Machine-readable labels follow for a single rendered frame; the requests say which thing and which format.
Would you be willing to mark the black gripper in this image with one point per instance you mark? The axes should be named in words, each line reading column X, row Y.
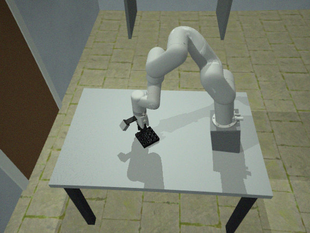
column 142, row 121

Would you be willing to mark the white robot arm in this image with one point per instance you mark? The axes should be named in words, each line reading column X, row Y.
column 218, row 82

